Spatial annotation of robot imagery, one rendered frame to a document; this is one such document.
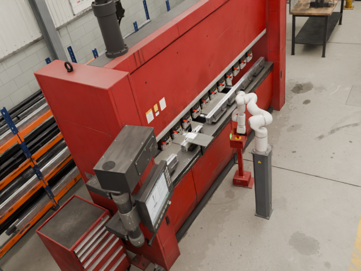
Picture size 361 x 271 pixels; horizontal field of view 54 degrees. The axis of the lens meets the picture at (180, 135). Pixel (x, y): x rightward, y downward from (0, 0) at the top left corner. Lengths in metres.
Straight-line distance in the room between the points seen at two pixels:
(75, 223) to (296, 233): 2.38
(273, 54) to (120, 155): 3.63
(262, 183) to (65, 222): 2.06
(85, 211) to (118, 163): 1.28
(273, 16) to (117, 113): 3.27
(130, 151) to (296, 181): 2.85
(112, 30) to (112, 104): 0.64
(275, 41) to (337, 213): 2.52
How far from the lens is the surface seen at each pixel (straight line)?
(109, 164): 2.40
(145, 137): 2.54
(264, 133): 3.55
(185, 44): 3.61
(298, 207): 4.53
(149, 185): 2.67
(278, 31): 5.40
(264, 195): 4.11
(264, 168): 3.80
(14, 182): 4.79
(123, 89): 2.65
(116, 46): 2.96
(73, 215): 3.60
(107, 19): 2.89
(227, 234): 4.28
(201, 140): 3.94
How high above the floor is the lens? 3.43
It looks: 37 degrees down
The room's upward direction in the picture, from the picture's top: 12 degrees counter-clockwise
